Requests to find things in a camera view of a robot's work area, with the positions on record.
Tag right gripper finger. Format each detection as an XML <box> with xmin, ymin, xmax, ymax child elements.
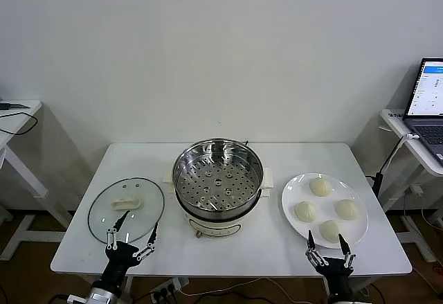
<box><xmin>305</xmin><ymin>229</ymin><xmax>325</xmax><ymax>268</ymax></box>
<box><xmin>338</xmin><ymin>233</ymin><xmax>357</xmax><ymax>270</ymax></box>

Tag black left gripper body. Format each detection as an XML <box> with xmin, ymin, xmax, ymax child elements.
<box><xmin>100</xmin><ymin>240</ymin><xmax>141</xmax><ymax>286</ymax></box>

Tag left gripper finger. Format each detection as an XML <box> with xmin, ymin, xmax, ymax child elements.
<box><xmin>132</xmin><ymin>222</ymin><xmax>160</xmax><ymax>262</ymax></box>
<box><xmin>105</xmin><ymin>210</ymin><xmax>131</xmax><ymax>251</ymax></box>

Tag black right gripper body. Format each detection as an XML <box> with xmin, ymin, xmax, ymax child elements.
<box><xmin>314</xmin><ymin>257</ymin><xmax>354</xmax><ymax>298</ymax></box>

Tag white steamed baozi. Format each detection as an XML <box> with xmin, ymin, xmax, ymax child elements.
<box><xmin>309</xmin><ymin>177</ymin><xmax>336</xmax><ymax>197</ymax></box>
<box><xmin>318</xmin><ymin>220</ymin><xmax>347</xmax><ymax>244</ymax></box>
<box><xmin>293</xmin><ymin>201</ymin><xmax>318</xmax><ymax>222</ymax></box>
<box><xmin>334</xmin><ymin>199</ymin><xmax>361</xmax><ymax>222</ymax></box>

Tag round glass lid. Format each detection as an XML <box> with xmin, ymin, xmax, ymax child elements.
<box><xmin>87</xmin><ymin>177</ymin><xmax>165</xmax><ymax>244</ymax></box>

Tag stainless steel steamer basket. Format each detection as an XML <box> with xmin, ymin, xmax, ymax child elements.
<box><xmin>172</xmin><ymin>138</ymin><xmax>264</xmax><ymax>215</ymax></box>

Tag white power strip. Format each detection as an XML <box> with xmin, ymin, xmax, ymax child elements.
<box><xmin>150</xmin><ymin>276</ymin><xmax>190</xmax><ymax>302</ymax></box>

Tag white round plate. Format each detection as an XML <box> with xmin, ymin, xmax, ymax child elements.
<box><xmin>281</xmin><ymin>172</ymin><xmax>370</xmax><ymax>249</ymax></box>

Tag cream electric cooker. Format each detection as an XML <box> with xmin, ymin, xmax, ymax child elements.
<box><xmin>162</xmin><ymin>167</ymin><xmax>274</xmax><ymax>239</ymax></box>

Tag white laptop side table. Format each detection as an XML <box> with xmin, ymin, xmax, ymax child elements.
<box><xmin>380</xmin><ymin>108</ymin><xmax>443</xmax><ymax>263</ymax></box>

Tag dark flat device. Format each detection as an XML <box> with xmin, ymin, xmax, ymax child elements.
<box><xmin>0</xmin><ymin>101</ymin><xmax>31</xmax><ymax>111</ymax></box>

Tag grey open laptop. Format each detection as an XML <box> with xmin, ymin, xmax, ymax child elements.
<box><xmin>403</xmin><ymin>57</ymin><xmax>443</xmax><ymax>166</ymax></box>

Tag white laptop cable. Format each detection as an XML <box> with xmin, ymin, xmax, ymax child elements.
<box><xmin>379</xmin><ymin>132</ymin><xmax>422</xmax><ymax>175</ymax></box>

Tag black looped cable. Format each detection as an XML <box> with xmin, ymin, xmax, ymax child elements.
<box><xmin>0</xmin><ymin>111</ymin><xmax>38</xmax><ymax>134</ymax></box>

